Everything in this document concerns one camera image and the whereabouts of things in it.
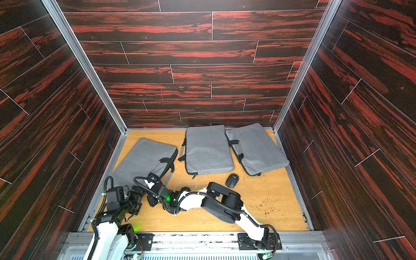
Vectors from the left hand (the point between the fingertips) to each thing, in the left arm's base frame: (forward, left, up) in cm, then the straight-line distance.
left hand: (146, 193), depth 85 cm
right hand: (+1, -2, +1) cm, 3 cm away
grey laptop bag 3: (+29, -64, 0) cm, 70 cm away
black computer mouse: (+10, -47, -3) cm, 48 cm away
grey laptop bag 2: (+30, -32, 0) cm, 44 cm away
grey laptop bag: (+22, +7, +1) cm, 24 cm away
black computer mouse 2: (+5, -20, -5) cm, 21 cm away
